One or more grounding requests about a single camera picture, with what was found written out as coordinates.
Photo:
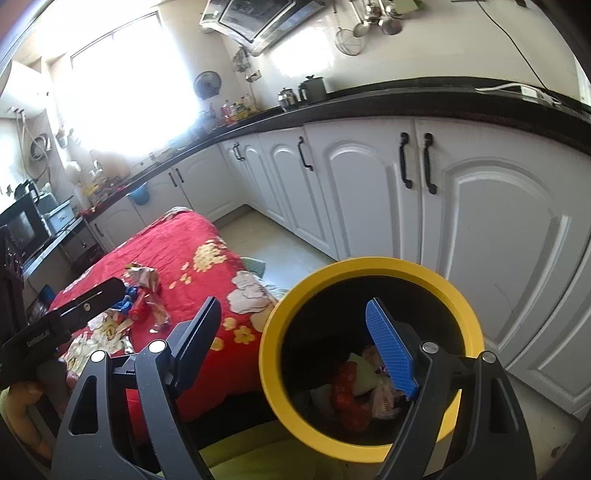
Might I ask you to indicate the white bag with grey print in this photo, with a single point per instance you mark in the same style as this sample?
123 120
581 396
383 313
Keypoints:
383 404

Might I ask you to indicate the white power adapter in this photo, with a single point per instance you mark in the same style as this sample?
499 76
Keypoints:
531 91

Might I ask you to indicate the hanging small kitchen tools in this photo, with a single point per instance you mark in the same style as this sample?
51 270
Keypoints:
242 62

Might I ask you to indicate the red floral tablecloth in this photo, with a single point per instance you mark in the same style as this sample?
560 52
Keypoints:
184 249

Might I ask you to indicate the black countertop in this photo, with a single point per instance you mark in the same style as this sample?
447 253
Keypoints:
415 99

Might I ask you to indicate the steel teapot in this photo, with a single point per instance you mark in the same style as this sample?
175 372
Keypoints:
287 99

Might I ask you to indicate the red plastic bag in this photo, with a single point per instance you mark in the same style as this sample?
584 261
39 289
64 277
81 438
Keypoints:
346 392

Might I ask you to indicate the row of hanging kitchen utensils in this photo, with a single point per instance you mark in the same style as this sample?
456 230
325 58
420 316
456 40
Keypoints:
390 25

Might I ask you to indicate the silver foil wrapper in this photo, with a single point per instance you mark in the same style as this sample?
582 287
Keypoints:
143 277

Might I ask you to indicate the black microwave oven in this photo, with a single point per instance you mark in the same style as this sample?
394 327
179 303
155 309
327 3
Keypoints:
23 228

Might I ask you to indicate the blue hanging basket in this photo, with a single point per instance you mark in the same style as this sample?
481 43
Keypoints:
140 194

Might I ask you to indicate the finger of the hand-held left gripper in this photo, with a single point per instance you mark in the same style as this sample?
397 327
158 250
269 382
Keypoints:
92 300

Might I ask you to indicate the green cloth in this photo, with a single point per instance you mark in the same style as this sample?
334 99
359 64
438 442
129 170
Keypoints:
256 267

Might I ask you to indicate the gold candy wrapper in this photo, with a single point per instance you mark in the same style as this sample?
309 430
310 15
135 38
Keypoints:
160 316

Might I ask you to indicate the green scrub sponge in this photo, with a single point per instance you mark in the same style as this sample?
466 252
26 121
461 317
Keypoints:
358 364

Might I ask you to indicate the window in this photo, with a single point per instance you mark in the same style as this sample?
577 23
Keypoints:
129 83

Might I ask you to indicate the dark metal pot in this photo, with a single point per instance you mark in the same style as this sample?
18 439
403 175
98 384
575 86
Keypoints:
314 89

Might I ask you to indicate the black range hood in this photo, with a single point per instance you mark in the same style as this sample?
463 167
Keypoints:
258 23

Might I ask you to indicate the stainless steel shelf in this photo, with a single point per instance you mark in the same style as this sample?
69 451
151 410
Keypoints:
55 244

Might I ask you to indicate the round dark wall fan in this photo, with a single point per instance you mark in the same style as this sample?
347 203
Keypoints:
206 85

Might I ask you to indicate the blue candy wrapper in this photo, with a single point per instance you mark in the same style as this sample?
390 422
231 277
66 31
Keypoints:
127 302

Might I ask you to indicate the group of condiment bottles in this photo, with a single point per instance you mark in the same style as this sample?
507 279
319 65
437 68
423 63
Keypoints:
233 110

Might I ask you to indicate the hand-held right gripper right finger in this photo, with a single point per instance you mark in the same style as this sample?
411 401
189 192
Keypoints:
390 350

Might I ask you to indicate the person's left hand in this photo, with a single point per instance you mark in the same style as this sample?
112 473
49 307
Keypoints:
23 410

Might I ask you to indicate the white storage box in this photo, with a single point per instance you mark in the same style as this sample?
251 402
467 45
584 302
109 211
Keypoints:
59 216

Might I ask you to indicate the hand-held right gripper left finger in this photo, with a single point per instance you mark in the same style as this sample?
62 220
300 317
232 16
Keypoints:
196 341

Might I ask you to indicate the yellow rimmed trash bin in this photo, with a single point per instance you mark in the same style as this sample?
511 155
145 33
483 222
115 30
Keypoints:
270 369

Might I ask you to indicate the red candy wrapper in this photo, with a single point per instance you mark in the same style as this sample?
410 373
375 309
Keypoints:
138 314

